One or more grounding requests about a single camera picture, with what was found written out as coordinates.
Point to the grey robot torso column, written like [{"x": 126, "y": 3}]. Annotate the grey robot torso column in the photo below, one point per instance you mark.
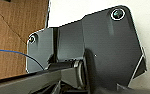
[{"x": 31, "y": 81}]

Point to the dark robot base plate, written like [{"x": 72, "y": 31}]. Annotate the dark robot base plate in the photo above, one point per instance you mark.
[{"x": 111, "y": 43}]

